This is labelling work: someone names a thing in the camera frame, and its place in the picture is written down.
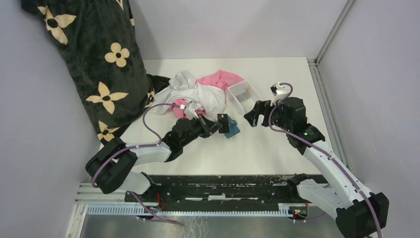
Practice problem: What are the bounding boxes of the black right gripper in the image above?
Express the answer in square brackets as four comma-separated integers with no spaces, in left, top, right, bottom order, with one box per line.
[244,97,292,131]

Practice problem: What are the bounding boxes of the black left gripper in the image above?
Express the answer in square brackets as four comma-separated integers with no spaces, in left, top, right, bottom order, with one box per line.
[181,113,222,147]

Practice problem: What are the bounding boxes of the single dark credit card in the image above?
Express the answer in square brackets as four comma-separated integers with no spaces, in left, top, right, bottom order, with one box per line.
[217,114,230,134]

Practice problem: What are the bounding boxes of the blue leather card holder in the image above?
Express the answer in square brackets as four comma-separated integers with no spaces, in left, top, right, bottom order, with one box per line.
[224,116,240,139]

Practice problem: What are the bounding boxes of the stack of credit cards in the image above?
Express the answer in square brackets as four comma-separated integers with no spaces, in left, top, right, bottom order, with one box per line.
[231,84,251,103]

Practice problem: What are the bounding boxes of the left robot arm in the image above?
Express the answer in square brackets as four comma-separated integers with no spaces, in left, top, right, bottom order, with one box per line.
[85,114,229,202]

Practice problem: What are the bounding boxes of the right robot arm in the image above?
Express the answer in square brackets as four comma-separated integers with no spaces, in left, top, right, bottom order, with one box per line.
[244,97,389,238]

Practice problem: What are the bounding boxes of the clear plastic tray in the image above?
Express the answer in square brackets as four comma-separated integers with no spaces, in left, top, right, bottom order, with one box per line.
[227,80,262,116]

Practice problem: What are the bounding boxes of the white cloth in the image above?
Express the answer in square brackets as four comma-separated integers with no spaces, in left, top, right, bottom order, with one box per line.
[151,70,226,120]

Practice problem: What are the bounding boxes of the pink cloth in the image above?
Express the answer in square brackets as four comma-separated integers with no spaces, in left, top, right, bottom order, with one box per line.
[174,70,244,108]

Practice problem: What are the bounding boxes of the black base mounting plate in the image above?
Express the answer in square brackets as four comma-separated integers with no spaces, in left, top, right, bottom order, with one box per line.
[139,175,306,212]

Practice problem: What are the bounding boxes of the black floral blanket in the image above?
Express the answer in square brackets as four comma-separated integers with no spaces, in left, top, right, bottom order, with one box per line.
[20,0,169,144]

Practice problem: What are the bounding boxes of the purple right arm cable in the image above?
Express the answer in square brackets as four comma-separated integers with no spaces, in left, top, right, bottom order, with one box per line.
[268,82,384,238]

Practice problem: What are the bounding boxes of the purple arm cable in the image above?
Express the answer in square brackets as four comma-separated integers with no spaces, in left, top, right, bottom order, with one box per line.
[91,102,179,226]
[268,82,384,238]

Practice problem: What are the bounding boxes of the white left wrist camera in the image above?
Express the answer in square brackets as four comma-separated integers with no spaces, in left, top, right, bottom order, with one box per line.
[184,101,199,119]

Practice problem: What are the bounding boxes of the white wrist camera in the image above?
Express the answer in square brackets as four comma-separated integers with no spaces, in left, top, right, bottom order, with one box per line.
[270,82,290,106]
[184,101,199,119]

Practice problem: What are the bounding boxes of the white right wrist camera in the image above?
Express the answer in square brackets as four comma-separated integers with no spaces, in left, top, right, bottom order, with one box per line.
[270,82,290,106]

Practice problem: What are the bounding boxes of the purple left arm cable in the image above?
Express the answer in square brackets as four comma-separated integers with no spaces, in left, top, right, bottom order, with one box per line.
[91,102,179,226]

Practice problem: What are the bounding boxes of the aluminium frame rail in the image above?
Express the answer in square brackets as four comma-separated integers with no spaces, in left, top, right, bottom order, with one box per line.
[65,175,341,238]

